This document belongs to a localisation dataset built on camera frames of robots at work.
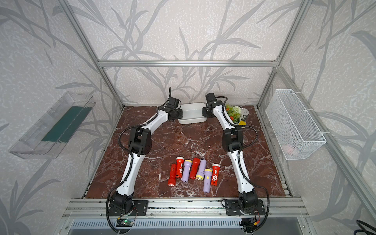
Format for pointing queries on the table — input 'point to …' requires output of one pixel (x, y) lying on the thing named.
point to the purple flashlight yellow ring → (207, 180)
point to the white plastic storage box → (192, 113)
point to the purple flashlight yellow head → (187, 164)
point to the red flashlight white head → (179, 165)
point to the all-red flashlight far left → (171, 180)
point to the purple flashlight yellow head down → (200, 174)
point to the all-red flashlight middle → (194, 168)
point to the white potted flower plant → (234, 113)
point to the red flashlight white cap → (215, 174)
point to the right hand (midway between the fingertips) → (205, 113)
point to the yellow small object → (242, 123)
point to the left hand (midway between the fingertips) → (181, 113)
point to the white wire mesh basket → (293, 134)
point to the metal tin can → (244, 112)
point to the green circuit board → (124, 223)
